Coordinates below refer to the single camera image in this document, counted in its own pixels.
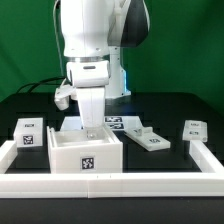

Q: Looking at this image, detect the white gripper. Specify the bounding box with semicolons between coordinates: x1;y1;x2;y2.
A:
76;87;105;138

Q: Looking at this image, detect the white cabinet body box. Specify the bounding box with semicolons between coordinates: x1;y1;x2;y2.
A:
47;127;123;174

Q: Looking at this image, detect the white cabinet door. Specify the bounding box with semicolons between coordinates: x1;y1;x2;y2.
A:
182;120;208;142
125;127;171;151

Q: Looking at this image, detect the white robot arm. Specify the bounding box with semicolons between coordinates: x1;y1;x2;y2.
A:
61;0;150;138

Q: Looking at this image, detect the white cabinet top block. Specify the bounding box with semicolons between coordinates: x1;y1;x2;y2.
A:
13;118;43;148

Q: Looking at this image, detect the white marker base sheet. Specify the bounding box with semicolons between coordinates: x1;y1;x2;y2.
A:
61;116;142;131

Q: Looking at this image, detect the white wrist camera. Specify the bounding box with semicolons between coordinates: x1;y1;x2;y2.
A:
54;84;77;110

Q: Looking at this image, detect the black cable bundle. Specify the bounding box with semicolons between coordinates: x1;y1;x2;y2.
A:
16;76;68;94

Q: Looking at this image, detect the grey thin cable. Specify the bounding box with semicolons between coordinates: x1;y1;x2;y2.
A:
52;0;67;94

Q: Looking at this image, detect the white U-shaped frame fence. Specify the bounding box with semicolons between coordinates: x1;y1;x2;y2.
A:
0;140;224;198

